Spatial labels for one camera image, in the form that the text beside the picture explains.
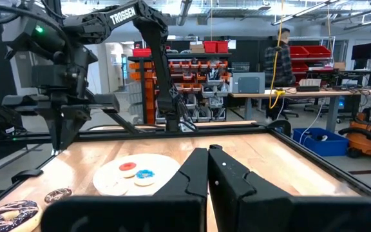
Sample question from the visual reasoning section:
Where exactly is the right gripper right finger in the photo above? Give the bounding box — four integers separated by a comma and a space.
207, 144, 371, 232

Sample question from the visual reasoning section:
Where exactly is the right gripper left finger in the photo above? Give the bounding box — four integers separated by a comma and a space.
41, 147, 209, 232

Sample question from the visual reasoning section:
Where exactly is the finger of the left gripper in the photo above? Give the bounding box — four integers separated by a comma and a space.
63, 109, 91, 148
36, 109, 66, 152

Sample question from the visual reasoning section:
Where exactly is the small blue iced donut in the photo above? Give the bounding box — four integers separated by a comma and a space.
133, 169, 157, 187

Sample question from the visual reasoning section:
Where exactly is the small red iced donut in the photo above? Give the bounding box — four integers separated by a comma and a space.
119, 162, 138, 178

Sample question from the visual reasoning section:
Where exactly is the small chocolate sprinkle donut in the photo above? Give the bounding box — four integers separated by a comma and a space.
43, 188, 73, 205

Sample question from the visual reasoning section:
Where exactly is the small white sprinkle donut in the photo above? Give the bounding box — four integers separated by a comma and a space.
103, 179, 130, 197

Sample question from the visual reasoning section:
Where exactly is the large chocolate sprinkle donut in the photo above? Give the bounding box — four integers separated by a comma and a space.
0, 199, 44, 232

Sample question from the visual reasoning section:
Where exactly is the white round plate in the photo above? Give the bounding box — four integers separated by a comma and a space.
92, 153, 182, 197

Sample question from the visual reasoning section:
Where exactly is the shelf with orange bins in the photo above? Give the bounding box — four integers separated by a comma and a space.
128, 53, 232, 125

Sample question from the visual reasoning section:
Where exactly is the brown cardboard box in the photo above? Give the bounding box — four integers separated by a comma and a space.
189, 43, 205, 54

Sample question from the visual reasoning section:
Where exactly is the blue plastic bin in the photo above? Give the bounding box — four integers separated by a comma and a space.
292, 127, 349, 157

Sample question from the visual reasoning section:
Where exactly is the grey computer case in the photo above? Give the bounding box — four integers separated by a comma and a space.
232, 72, 266, 94

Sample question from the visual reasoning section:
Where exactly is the wooden workbench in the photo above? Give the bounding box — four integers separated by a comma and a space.
229, 87, 371, 133

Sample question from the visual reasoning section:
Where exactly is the person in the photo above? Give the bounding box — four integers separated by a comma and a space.
262, 28, 298, 122

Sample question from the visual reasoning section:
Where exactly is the orange shop vacuum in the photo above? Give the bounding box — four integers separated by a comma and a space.
338, 103, 371, 164

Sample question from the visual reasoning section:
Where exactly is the black monitor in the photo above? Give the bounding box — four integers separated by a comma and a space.
351, 43, 371, 61

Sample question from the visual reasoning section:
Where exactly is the yellow hanging cable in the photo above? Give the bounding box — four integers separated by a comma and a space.
268, 0, 286, 110

